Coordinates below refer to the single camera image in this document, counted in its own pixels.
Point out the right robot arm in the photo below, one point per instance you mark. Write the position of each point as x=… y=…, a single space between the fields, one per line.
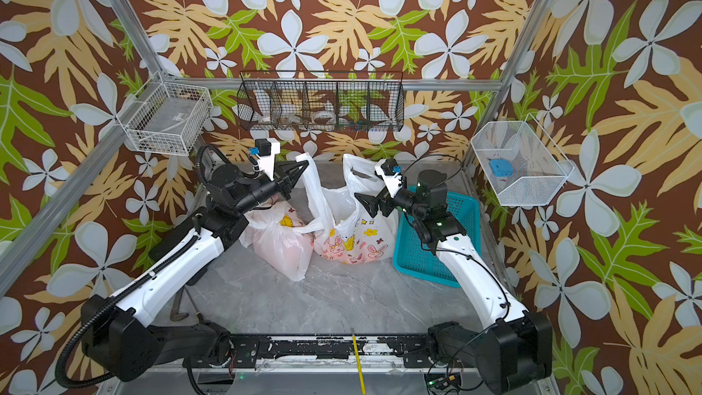
x=514 y=346

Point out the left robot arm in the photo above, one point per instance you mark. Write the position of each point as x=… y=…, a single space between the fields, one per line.
x=117 y=337

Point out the printed white plastic bag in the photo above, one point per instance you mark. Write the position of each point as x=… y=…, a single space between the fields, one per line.
x=225 y=183

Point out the white wire basket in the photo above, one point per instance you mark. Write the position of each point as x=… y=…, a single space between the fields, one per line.
x=541 y=168
x=166 y=117

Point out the white wire basket left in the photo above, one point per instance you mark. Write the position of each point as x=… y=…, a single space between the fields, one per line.
x=166 y=117

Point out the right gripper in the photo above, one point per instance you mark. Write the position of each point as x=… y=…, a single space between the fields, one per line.
x=377 y=204

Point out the yellow stick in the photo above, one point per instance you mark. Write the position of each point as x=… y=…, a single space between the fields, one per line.
x=358 y=365

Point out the black wire basket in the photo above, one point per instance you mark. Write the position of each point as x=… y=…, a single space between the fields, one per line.
x=328 y=101

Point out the white wire basket right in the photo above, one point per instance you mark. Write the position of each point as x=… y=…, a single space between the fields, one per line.
x=541 y=168

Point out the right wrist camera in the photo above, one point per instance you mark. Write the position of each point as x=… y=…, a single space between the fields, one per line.
x=390 y=172

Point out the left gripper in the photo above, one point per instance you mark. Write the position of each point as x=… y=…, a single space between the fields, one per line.
x=284 y=175

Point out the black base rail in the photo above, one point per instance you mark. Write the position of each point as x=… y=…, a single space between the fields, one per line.
x=403 y=352

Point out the blue object in basket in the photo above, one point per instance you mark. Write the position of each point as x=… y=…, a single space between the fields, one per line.
x=501 y=168

